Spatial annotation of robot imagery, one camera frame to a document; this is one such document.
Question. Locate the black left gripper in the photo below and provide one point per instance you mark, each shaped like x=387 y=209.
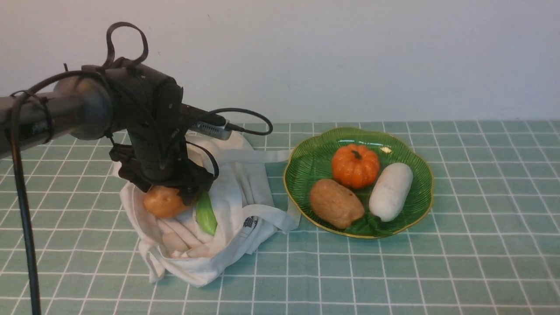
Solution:
x=146 y=165

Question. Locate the orange-brown potato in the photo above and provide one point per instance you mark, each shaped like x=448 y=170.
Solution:
x=164 y=202

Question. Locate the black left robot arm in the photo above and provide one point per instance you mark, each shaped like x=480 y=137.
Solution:
x=97 y=102

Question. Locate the white cloth tote bag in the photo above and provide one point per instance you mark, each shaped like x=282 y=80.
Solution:
x=241 y=201

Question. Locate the green leafy vegetable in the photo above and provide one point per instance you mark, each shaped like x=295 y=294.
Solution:
x=205 y=214

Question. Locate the green glass plate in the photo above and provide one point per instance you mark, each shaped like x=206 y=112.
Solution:
x=310 y=161

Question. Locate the brown potato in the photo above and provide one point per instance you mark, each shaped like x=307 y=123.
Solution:
x=335 y=203

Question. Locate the orange mini pumpkin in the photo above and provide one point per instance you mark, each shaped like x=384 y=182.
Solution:
x=355 y=166

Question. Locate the green leaf sprig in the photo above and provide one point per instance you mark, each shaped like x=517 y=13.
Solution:
x=368 y=226

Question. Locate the white radish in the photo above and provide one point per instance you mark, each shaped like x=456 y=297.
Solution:
x=390 y=192

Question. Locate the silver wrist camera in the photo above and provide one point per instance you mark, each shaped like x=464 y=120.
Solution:
x=214 y=126

